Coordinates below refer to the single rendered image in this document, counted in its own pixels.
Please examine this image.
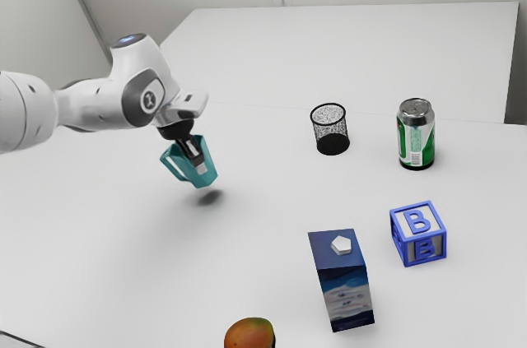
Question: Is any black mesh pen holder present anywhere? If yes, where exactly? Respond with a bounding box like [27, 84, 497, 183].
[310, 103, 352, 156]

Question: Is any blue letter block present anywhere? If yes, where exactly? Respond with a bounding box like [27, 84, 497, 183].
[389, 200, 448, 268]

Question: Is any orange mango fruit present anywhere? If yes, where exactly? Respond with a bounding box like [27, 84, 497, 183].
[224, 317, 276, 348]

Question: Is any green drink can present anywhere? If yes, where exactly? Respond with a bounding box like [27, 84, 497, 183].
[396, 97, 436, 171]

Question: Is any blue milk carton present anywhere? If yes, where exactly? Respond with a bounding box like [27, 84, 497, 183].
[307, 228, 376, 334]

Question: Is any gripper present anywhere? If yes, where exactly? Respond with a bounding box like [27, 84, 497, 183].
[158, 116, 208, 176]

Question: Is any teal faceted mug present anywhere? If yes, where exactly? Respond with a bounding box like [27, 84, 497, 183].
[160, 134, 219, 189]

